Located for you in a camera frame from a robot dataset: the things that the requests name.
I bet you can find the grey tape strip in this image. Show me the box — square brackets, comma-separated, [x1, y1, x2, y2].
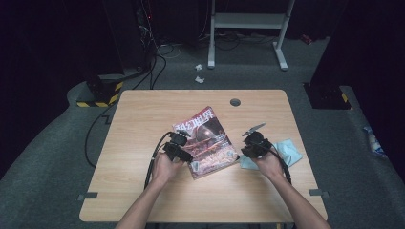
[309, 188, 330, 198]
[77, 192, 99, 201]

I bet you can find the hand-held gripper black cable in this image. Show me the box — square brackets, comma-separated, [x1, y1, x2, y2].
[266, 144, 292, 185]
[143, 132, 175, 190]

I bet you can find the white metal stand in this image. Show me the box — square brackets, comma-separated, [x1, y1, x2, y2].
[207, 0, 295, 72]

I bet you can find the red cover magazine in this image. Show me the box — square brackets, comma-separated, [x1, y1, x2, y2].
[172, 106, 240, 180]

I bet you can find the black floor cable bundle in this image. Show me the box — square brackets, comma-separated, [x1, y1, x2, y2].
[132, 44, 168, 91]

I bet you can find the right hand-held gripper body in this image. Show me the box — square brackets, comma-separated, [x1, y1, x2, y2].
[241, 122, 273, 160]

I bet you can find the thin black floor cable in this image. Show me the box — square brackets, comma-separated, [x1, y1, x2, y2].
[84, 103, 119, 169]

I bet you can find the person's left hand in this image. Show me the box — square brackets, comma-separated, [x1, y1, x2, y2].
[152, 152, 185, 187]

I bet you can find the light blue cleaning cloth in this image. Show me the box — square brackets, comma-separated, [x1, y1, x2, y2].
[239, 138, 304, 171]

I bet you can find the blue white plastic bag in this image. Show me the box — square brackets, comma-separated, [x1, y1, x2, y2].
[362, 125, 388, 158]

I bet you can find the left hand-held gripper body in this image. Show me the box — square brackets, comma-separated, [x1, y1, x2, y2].
[162, 129, 192, 162]

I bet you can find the right hand-held gripper black cable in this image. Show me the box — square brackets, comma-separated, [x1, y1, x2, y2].
[266, 144, 292, 185]

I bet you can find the black stand base yellow mark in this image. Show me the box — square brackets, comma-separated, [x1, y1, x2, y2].
[303, 82, 352, 111]

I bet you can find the person's right hand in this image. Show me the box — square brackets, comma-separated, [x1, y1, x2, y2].
[252, 155, 286, 182]

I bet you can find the left hand-held gripper black cable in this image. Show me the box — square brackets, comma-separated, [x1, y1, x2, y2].
[143, 132, 175, 190]

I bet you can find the black yellow striped stand base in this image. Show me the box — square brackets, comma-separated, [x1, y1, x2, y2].
[75, 74, 124, 108]

